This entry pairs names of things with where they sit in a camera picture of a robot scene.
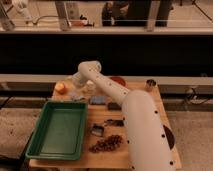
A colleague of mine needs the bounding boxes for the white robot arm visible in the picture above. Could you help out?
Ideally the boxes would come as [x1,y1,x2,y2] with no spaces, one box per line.
[72,61,175,171]

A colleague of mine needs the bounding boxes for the red bowl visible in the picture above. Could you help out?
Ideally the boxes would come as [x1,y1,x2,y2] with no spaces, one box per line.
[110,76,126,87]

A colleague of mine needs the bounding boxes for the purple bowl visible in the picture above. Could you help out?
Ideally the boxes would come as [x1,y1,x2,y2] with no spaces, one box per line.
[163,125,175,150]

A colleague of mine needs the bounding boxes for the blue sponge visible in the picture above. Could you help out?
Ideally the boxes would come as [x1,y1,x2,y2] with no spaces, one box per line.
[89,96,106,105]

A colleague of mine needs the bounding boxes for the grey blue cloth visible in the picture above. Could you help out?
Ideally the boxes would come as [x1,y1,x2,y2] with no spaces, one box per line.
[69,91,85,101]

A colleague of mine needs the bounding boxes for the black rectangular block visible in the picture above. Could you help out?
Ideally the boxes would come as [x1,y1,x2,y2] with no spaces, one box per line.
[107,102,121,110]

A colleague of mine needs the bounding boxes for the green plastic tray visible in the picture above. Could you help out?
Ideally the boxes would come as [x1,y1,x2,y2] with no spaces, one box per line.
[26,101,88,161]

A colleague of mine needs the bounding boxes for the small metal cup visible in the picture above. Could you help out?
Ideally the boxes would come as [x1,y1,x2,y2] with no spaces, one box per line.
[145,79,156,92]

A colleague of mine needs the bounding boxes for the bunch of dark grapes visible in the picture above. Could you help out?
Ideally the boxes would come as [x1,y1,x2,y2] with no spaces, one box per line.
[89,135,123,153]

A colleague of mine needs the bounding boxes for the wooden board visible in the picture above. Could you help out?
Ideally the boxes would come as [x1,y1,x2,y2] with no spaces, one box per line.
[29,82,182,171]

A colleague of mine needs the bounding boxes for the person in background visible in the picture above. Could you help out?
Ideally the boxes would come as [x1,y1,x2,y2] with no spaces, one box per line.
[101,1,130,26]

